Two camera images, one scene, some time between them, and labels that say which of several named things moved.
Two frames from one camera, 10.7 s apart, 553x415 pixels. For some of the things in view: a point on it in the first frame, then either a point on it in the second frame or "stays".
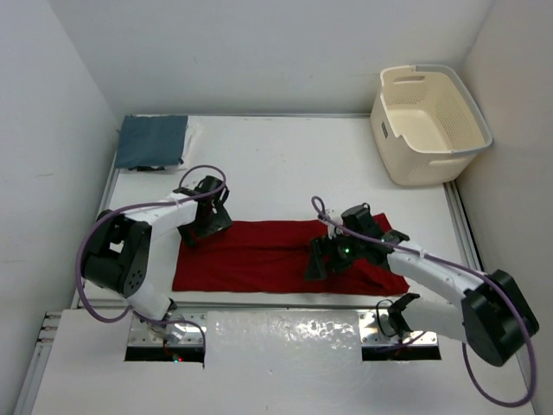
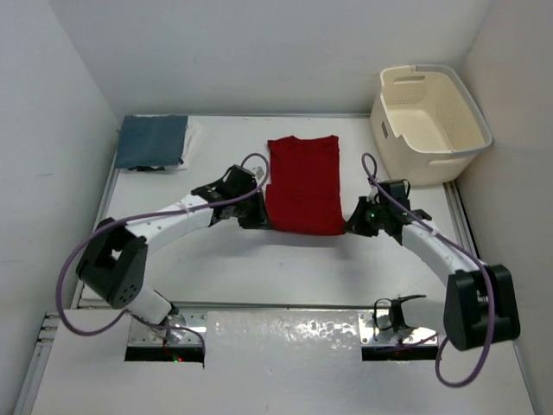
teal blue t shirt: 151,141 stays
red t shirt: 272,258 → 304,195
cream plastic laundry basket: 426,126 stays
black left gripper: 219,221 → 258,220
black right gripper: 320,246 → 355,224
